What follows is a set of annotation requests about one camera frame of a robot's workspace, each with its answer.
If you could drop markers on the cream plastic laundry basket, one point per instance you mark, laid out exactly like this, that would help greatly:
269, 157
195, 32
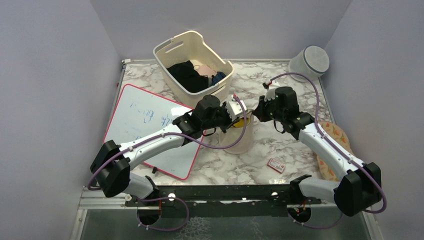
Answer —
190, 46

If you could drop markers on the carrot pattern round cushion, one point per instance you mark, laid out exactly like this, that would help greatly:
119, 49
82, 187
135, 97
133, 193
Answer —
335, 132

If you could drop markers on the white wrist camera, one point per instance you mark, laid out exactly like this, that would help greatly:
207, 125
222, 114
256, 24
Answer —
270, 86
236, 109

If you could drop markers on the small red white card box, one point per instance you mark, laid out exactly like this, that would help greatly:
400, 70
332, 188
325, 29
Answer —
276, 166

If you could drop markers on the blue garment in basket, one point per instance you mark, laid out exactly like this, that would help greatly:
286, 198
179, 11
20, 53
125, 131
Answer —
217, 78

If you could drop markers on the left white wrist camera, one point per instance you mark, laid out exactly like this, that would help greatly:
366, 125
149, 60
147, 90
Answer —
236, 109

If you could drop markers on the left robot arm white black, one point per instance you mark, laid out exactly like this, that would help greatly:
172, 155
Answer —
112, 167

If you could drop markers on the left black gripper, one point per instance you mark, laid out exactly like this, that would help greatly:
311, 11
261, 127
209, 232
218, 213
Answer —
229, 123

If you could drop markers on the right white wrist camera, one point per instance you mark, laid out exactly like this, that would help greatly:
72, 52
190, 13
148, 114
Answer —
270, 86

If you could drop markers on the pink garment in basket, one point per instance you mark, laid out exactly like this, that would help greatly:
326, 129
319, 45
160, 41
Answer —
204, 70

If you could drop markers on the red framed whiteboard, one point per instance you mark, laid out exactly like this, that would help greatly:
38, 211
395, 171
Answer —
139, 113

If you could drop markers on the black garment in basket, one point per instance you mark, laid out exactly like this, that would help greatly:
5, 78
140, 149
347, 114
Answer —
186, 75

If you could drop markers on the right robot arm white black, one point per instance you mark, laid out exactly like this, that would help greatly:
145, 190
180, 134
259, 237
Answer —
359, 186

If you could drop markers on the black mounting rail base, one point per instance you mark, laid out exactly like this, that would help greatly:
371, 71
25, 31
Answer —
215, 201

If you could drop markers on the yellow black bra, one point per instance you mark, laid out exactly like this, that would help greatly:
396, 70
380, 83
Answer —
241, 123

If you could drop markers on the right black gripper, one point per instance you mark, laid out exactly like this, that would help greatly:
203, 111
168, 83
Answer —
260, 111

